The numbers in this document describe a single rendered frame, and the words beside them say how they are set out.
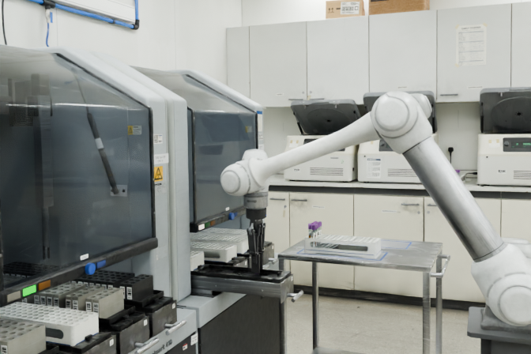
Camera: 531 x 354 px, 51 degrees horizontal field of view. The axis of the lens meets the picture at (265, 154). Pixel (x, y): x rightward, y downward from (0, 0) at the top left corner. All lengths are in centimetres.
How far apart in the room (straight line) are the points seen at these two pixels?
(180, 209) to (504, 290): 104
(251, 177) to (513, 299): 84
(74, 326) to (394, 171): 308
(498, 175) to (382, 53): 127
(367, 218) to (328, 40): 146
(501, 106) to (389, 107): 282
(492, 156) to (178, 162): 266
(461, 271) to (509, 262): 255
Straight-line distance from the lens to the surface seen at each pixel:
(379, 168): 417
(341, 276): 437
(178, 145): 192
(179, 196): 193
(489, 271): 168
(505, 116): 448
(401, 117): 160
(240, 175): 178
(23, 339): 141
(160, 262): 185
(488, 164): 411
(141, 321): 164
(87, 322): 151
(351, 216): 425
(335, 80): 453
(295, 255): 225
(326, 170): 425
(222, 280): 201
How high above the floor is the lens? 134
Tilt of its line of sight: 3 degrees down
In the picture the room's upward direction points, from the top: 1 degrees counter-clockwise
